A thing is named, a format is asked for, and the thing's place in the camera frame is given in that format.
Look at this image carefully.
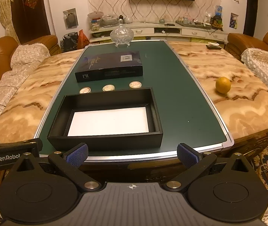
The lidded glass candy bowl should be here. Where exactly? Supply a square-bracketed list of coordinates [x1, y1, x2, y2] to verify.
[110, 18, 134, 46]

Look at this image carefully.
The gold curtain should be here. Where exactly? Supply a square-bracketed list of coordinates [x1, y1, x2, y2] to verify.
[0, 0, 21, 45]

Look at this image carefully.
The orange fruit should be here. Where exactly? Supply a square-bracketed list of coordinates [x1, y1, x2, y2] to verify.
[215, 76, 231, 94]

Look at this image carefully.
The white television cabinet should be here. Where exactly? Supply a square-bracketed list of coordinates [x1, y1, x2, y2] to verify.
[88, 21, 228, 44]

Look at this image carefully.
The dark blue wall picture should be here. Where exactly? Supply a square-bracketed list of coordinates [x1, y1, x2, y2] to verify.
[230, 12, 239, 29]

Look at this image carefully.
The wall picture of vase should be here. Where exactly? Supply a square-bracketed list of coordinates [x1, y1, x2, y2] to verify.
[63, 8, 79, 30]

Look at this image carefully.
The dark wooden door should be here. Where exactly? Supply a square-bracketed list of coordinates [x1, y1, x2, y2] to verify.
[11, 0, 51, 40]

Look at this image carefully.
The black gift box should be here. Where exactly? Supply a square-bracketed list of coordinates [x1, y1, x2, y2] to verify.
[47, 88, 164, 151]

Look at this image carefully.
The white paper sheet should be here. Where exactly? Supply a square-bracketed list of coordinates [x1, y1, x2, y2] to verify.
[67, 107, 150, 137]

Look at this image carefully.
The green board with metal frame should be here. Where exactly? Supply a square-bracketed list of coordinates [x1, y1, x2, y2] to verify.
[33, 40, 234, 162]

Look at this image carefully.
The glass storage jar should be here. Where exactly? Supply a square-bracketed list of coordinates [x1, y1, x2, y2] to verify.
[87, 11, 102, 31]

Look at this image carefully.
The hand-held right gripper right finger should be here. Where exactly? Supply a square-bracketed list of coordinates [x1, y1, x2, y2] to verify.
[164, 143, 253, 192]

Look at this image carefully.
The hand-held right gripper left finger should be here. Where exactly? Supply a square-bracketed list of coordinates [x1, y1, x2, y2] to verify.
[11, 143, 102, 192]

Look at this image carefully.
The red hanging ornament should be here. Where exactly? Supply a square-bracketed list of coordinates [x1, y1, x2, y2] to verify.
[24, 0, 40, 10]

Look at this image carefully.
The orange plastic bag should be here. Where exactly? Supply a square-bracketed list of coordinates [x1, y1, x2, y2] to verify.
[78, 29, 89, 49]

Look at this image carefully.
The marble desktop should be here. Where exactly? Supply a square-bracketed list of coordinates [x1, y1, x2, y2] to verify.
[0, 39, 268, 184]

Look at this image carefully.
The tea tray with tea set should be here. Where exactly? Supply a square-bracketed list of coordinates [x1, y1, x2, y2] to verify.
[176, 18, 213, 29]

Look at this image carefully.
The dark blue glossy book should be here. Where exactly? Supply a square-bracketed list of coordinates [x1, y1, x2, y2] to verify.
[75, 50, 144, 83]

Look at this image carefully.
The black bag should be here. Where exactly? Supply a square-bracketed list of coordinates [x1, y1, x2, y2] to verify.
[60, 32, 79, 52]

